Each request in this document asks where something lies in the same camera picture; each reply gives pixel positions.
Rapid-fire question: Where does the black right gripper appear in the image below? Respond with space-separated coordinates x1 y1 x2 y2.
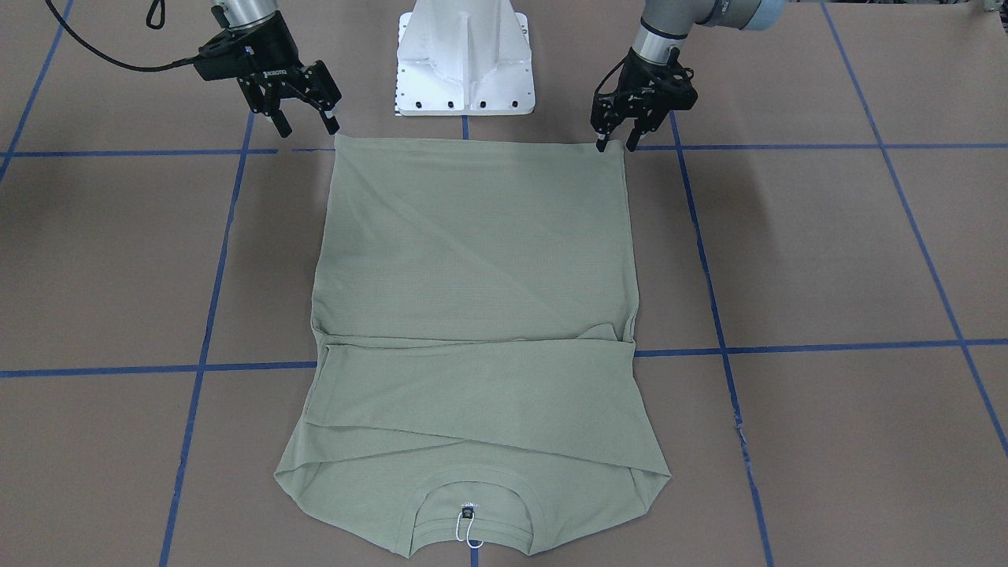
195 16 343 139

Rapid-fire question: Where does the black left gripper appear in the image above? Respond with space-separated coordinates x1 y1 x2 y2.
591 48 699 152

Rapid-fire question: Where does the olive green long-sleeve shirt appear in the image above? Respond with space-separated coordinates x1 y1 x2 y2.
274 134 671 558

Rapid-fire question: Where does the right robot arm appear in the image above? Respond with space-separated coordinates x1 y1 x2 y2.
194 1 342 139

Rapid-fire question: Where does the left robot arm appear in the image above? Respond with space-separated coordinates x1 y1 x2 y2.
590 1 785 152

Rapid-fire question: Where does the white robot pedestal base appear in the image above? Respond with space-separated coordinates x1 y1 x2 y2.
394 1 536 117

